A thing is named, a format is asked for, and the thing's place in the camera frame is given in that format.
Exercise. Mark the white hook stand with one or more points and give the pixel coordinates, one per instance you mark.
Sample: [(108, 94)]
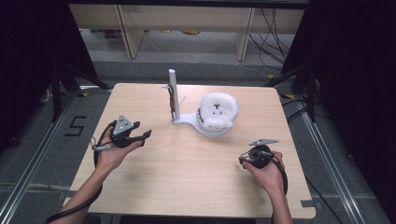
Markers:
[(175, 90)]

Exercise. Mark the silver bowl with beaded rim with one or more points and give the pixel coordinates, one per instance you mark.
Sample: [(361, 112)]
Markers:
[(200, 120)]

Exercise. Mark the black overhead beam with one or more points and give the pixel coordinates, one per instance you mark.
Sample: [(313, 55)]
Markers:
[(186, 2)]

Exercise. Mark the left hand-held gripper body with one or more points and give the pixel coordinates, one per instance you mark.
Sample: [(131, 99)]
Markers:
[(122, 129)]

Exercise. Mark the black metal stand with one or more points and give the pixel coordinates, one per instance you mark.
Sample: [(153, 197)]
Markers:
[(56, 93), (311, 93)]

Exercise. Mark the metal floor rail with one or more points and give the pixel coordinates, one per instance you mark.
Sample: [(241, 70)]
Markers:
[(34, 155), (330, 161)]

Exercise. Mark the person's right hand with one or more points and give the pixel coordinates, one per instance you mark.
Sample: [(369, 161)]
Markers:
[(271, 177)]

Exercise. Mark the light wooden shelf unit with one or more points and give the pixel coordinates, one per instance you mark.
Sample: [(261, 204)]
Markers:
[(186, 18)]

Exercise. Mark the gripper silver plug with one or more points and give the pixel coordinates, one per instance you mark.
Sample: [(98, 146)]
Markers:
[(267, 153), (102, 147)]

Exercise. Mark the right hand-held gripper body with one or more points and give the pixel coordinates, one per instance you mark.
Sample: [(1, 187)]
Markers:
[(260, 157)]

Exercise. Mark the left gripper silver plug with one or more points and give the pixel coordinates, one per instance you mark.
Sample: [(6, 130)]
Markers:
[(102, 147)]

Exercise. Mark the grey tape strip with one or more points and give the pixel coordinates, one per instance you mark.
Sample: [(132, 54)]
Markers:
[(309, 203), (67, 193)]

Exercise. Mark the yellow round object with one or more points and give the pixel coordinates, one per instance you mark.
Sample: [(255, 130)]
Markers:
[(190, 32)]

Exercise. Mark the right gripper silver plug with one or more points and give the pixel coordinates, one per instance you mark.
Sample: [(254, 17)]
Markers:
[(267, 153)]

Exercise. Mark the dark curtain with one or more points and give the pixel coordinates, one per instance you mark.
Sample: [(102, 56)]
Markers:
[(358, 77), (31, 62)]

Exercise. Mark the person's left hand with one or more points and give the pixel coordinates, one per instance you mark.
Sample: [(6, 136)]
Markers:
[(112, 157)]

